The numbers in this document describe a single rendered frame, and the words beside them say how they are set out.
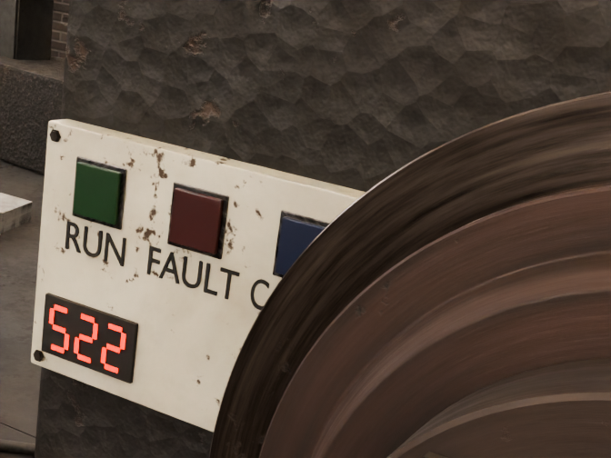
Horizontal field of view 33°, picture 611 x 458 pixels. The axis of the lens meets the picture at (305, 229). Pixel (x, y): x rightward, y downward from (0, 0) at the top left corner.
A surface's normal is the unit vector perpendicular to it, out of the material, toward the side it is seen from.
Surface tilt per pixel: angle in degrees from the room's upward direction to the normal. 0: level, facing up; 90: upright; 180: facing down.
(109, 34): 90
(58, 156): 90
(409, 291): 90
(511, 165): 90
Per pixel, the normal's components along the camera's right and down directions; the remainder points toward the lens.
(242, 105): -0.47, 0.16
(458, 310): -0.63, -0.71
